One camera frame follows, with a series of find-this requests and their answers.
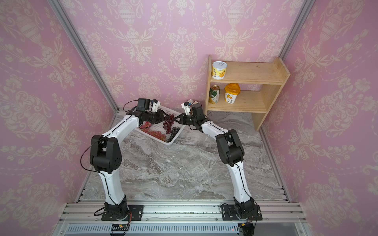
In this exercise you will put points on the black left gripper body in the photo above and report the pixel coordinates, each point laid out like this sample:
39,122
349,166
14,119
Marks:
154,117

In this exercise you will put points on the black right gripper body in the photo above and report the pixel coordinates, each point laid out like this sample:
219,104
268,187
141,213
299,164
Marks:
190,120

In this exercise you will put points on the dark red grape bunch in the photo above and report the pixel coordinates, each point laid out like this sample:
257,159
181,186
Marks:
168,123

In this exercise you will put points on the black grape bunch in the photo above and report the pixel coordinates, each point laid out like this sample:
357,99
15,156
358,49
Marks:
173,132

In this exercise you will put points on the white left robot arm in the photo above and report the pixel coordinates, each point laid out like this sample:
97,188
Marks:
106,158

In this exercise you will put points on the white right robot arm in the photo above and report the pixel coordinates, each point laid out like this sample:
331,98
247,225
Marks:
231,153

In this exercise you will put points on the white perforated plastic basket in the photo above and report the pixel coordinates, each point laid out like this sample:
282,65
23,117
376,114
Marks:
159,127

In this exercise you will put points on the light red grape bunch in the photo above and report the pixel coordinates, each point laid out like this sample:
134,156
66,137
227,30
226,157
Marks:
148,128

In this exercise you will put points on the green drink can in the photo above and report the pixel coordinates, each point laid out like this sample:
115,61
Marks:
214,94

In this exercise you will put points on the yellow lidded cup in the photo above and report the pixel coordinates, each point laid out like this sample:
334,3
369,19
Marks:
231,92

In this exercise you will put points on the yellow can white lid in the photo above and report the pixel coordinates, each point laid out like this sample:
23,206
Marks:
219,70

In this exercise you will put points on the wooden shelf unit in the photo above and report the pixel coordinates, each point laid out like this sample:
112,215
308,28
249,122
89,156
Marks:
261,85

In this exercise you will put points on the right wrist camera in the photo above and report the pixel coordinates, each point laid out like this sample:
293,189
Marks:
192,109

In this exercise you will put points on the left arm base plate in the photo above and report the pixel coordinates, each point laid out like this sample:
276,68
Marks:
135,213

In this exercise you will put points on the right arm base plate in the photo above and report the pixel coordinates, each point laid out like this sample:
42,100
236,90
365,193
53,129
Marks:
229,213

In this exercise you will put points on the aluminium rail frame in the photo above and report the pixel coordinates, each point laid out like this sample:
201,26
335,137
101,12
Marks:
183,218

